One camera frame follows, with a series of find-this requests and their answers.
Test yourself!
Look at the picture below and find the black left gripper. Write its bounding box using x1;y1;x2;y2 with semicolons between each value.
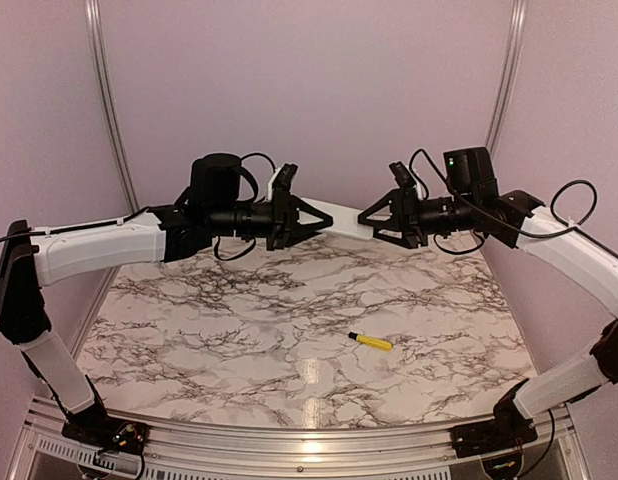
208;186;333;250

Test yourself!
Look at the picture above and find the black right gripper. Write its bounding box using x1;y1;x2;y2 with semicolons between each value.
359;187;479;248

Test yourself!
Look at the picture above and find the white remote control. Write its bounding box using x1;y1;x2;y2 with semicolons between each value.
303;198;374;241

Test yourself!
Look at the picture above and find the yellow handled screwdriver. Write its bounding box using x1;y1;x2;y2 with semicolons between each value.
348;332;393;352

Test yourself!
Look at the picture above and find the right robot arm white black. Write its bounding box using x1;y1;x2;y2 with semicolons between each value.
358;147;618;448

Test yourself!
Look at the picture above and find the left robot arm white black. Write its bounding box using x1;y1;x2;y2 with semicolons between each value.
0;153;333;445

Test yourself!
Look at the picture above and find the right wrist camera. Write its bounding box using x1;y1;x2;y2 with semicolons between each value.
389;161;418;196

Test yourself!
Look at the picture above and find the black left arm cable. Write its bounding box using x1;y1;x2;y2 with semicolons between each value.
0;152;278;261

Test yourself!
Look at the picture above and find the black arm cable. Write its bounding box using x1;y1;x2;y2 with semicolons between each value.
0;152;278;261
408;148;600;256

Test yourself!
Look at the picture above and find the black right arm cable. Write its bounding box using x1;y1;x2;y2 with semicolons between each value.
408;148;600;256

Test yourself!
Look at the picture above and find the aluminium frame post right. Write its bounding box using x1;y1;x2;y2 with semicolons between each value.
485;0;529;156

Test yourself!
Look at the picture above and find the aluminium frame post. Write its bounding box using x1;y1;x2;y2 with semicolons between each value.
485;0;529;156
83;0;143;216

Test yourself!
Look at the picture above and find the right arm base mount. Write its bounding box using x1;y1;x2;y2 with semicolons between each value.
450;380;538;458

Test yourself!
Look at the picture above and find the aluminium front rail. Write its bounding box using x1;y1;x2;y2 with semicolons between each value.
18;394;590;480

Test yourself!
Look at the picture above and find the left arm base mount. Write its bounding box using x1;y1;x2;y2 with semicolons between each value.
62;400;149;455

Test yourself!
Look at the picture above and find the aluminium frame post left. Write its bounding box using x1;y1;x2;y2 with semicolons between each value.
83;0;143;216

